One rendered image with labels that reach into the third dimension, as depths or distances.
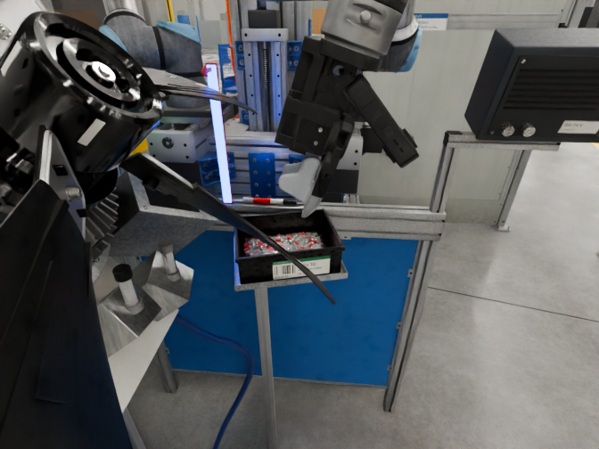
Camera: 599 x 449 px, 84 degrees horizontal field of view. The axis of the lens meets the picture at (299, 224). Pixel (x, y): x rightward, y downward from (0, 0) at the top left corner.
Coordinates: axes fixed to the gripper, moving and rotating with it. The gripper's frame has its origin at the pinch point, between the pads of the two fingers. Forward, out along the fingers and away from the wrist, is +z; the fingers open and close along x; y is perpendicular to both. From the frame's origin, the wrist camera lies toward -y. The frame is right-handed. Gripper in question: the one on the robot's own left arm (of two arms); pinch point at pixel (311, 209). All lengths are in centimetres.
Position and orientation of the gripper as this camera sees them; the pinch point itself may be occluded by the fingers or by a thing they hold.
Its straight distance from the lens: 45.8
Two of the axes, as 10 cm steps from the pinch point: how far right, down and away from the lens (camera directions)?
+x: -0.9, 5.0, -8.6
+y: -9.5, -3.0, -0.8
